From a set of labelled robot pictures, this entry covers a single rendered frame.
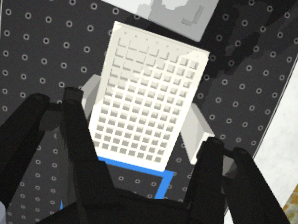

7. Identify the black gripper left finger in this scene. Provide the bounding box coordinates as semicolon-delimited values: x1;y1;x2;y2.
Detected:
0;74;133;224

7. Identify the blue tape outline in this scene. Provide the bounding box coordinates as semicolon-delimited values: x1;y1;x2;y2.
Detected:
98;156;174;199

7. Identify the white well plate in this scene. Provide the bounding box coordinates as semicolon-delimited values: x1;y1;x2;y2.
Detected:
89;21;210;172

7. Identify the black perforated breadboard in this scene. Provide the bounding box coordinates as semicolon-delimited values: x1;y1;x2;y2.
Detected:
0;0;298;224

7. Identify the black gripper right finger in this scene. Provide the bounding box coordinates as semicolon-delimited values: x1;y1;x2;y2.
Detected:
180;103;290;224

